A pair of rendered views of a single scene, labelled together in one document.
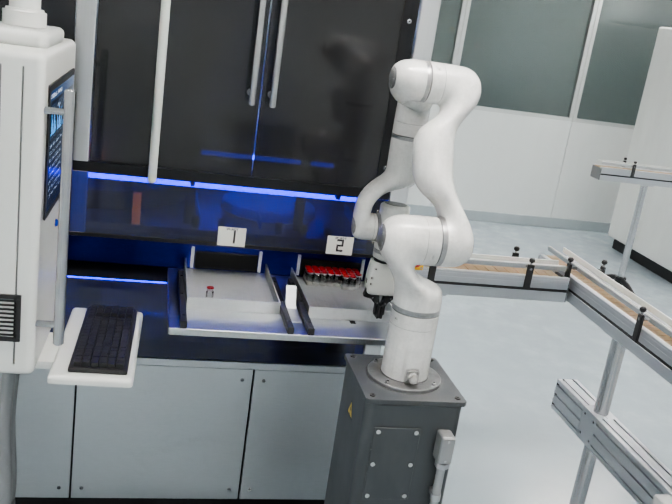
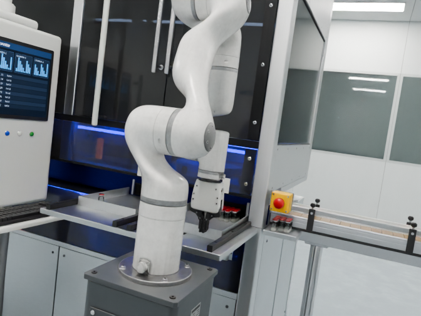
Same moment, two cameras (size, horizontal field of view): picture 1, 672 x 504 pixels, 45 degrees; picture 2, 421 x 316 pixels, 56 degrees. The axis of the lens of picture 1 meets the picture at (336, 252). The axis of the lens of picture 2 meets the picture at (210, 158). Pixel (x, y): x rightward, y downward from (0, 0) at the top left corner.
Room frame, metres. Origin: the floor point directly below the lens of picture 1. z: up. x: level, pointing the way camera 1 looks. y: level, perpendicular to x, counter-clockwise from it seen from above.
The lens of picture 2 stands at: (1.16, -0.89, 1.26)
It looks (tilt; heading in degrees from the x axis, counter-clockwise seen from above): 5 degrees down; 36
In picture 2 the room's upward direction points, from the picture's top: 7 degrees clockwise
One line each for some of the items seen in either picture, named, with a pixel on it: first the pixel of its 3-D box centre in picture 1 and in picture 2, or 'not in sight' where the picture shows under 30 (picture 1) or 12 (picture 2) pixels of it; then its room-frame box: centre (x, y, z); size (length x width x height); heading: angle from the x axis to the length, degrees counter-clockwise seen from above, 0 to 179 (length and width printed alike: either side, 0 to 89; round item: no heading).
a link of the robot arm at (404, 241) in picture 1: (411, 263); (158, 153); (1.91, -0.19, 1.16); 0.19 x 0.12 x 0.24; 104
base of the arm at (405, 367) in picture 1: (409, 343); (159, 236); (1.92, -0.22, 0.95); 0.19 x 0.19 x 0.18
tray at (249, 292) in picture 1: (229, 284); (131, 200); (2.31, 0.30, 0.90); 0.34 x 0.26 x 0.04; 14
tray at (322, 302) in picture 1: (340, 293); (205, 218); (2.37, -0.03, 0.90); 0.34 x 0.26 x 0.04; 14
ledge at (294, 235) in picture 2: not in sight; (283, 231); (2.60, -0.25, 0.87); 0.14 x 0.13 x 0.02; 14
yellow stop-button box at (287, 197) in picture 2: not in sight; (281, 201); (2.56, -0.24, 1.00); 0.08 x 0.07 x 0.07; 14
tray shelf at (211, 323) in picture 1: (287, 305); (158, 219); (2.28, 0.12, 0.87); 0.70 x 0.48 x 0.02; 104
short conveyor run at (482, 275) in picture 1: (473, 269); (358, 229); (2.77, -0.49, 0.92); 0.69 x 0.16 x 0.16; 104
